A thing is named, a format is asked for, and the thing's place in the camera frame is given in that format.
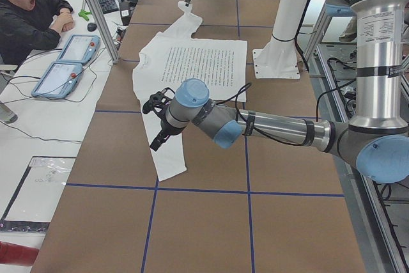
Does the black keyboard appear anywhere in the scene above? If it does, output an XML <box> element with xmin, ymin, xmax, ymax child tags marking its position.
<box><xmin>98</xmin><ymin>0</ymin><xmax>119</xmax><ymax>14</ymax></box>

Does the clear plastic sheet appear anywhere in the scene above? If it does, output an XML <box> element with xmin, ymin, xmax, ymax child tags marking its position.
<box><xmin>1</xmin><ymin>156</ymin><xmax>75</xmax><ymax>233</ymax></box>

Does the white printed t-shirt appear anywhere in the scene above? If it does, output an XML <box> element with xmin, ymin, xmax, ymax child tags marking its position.
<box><xmin>132</xmin><ymin>1</ymin><xmax>247</xmax><ymax>181</ymax></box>

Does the white camera pole with base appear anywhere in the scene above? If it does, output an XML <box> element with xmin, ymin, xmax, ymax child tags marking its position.
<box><xmin>253</xmin><ymin>0</ymin><xmax>308</xmax><ymax>79</ymax></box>

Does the seated person in black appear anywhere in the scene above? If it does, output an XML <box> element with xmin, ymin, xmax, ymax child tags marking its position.
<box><xmin>1</xmin><ymin>0</ymin><xmax>74</xmax><ymax>65</ymax></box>

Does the blue teach pendant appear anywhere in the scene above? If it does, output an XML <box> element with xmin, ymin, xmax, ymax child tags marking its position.
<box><xmin>57</xmin><ymin>35</ymin><xmax>100</xmax><ymax>65</ymax></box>
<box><xmin>31</xmin><ymin>61</ymin><xmax>82</xmax><ymax>99</ymax></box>

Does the lower blue teach pendant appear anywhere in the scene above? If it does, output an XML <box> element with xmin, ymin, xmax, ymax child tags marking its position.
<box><xmin>31</xmin><ymin>61</ymin><xmax>82</xmax><ymax>99</ymax></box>

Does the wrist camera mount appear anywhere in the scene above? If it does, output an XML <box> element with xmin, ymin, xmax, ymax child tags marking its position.
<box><xmin>142</xmin><ymin>87</ymin><xmax>175</xmax><ymax>119</ymax></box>

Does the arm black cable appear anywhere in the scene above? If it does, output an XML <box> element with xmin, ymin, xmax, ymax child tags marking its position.
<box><xmin>217</xmin><ymin>82</ymin><xmax>336</xmax><ymax>146</ymax></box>

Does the green toy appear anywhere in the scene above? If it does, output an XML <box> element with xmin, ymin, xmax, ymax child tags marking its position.
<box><xmin>78</xmin><ymin>9</ymin><xmax>91</xmax><ymax>22</ymax></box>

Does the black computer mouse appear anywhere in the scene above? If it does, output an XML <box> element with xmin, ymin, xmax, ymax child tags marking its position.
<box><xmin>87</xmin><ymin>22</ymin><xmax>97</xmax><ymax>32</ymax></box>

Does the red fire extinguisher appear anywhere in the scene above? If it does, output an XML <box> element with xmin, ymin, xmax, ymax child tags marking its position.
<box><xmin>1</xmin><ymin>241</ymin><xmax>40</xmax><ymax>267</ymax></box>

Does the aluminium frame post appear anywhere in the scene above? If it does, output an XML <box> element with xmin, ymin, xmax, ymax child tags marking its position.
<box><xmin>86</xmin><ymin>0</ymin><xmax>120</xmax><ymax>64</ymax></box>

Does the upper blue teach pendant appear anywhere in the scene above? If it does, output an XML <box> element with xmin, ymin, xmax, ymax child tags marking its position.
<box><xmin>57</xmin><ymin>35</ymin><xmax>100</xmax><ymax>65</ymax></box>

